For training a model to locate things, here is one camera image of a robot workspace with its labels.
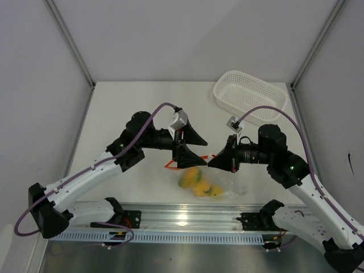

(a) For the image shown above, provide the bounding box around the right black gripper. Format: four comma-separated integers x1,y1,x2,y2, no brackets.
208,134,272,173

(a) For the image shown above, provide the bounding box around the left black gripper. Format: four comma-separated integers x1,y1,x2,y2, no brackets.
139,119,208,168

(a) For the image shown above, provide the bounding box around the clear orange zip top bag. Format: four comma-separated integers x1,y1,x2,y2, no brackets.
164,160,247,199

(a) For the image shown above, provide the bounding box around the yellow green mango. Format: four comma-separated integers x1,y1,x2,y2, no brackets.
178,167,202,189

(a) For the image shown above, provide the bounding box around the orange fruit with leaf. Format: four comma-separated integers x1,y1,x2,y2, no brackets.
192,182,210,197

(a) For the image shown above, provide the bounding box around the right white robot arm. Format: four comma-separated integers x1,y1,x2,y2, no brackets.
208,125,363,272

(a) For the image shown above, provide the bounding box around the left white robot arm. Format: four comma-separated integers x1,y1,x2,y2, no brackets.
28,109,207,239

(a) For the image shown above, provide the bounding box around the white perforated plastic basket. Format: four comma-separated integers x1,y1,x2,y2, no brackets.
213,71,288,117

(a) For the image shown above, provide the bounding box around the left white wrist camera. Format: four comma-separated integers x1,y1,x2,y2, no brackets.
167,109,188,139

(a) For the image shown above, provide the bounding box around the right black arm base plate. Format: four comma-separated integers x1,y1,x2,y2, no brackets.
236,213,280,231

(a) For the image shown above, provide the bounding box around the aluminium mounting rail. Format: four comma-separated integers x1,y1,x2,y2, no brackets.
38,202,348,235

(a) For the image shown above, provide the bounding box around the right side aluminium rail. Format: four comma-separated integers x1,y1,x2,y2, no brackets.
285,83,321,182

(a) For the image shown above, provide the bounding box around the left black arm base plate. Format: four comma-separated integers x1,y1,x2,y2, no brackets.
90,210,142,229

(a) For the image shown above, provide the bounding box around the white slotted cable duct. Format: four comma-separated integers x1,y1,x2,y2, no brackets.
52,230,264,245

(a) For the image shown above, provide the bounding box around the right aluminium frame post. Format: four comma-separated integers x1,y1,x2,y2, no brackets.
290,0,349,92

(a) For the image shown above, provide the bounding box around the aluminium frame post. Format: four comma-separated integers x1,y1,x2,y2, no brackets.
290,0,349,92
43,0,96,89

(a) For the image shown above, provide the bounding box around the left aluminium frame post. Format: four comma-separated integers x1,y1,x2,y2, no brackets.
43,0,96,89

